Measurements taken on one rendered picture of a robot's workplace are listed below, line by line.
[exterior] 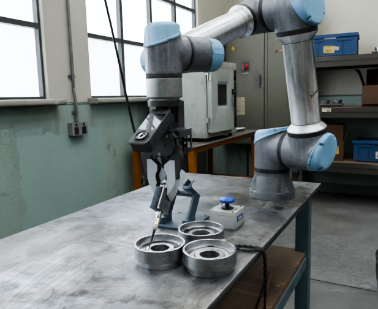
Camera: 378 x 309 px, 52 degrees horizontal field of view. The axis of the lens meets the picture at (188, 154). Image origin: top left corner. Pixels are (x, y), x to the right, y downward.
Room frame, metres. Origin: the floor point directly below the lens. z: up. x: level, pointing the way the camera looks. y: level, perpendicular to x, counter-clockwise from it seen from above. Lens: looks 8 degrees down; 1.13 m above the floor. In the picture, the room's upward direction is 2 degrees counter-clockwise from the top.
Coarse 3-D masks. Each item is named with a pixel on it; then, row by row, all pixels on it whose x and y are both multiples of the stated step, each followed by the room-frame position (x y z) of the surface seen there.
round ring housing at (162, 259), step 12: (144, 240) 0.81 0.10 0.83; (156, 240) 0.82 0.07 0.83; (168, 240) 0.81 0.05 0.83; (180, 240) 0.80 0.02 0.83; (144, 252) 0.73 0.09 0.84; (156, 252) 0.72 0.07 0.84; (168, 252) 0.73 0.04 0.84; (180, 252) 0.74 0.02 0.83; (144, 264) 0.74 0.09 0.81; (156, 264) 0.72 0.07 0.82; (168, 264) 0.73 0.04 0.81
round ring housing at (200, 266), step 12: (204, 240) 0.78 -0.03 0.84; (216, 240) 0.78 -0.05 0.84; (204, 252) 0.75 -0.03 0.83; (216, 252) 0.75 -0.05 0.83; (192, 264) 0.69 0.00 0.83; (204, 264) 0.68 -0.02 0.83; (216, 264) 0.68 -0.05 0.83; (228, 264) 0.69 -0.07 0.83; (204, 276) 0.69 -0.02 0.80; (216, 276) 0.69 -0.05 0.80
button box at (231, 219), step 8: (216, 208) 0.99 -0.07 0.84; (224, 208) 0.98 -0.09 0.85; (232, 208) 0.99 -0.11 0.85; (240, 208) 0.99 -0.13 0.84; (216, 216) 0.97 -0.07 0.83; (224, 216) 0.96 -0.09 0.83; (232, 216) 0.95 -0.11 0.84; (240, 216) 0.98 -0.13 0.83; (224, 224) 0.96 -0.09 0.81; (232, 224) 0.95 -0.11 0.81; (240, 224) 0.98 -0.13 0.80
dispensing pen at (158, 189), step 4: (156, 188) 0.80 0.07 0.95; (160, 188) 0.80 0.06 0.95; (156, 192) 0.79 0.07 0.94; (160, 192) 0.79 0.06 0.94; (156, 196) 0.79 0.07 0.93; (160, 196) 0.79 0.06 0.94; (152, 200) 0.79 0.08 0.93; (156, 200) 0.78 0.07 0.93; (152, 204) 0.78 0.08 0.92; (156, 204) 0.78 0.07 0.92; (152, 208) 0.79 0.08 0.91; (156, 208) 0.78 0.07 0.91; (156, 212) 0.78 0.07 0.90; (160, 212) 0.78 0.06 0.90; (156, 216) 0.78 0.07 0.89; (160, 216) 0.78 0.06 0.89; (156, 220) 0.77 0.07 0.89; (160, 220) 0.78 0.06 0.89; (156, 224) 0.77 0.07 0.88; (156, 228) 0.77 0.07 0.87; (152, 232) 0.77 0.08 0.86; (152, 236) 0.76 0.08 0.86; (152, 240) 0.76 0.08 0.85; (148, 248) 0.75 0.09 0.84
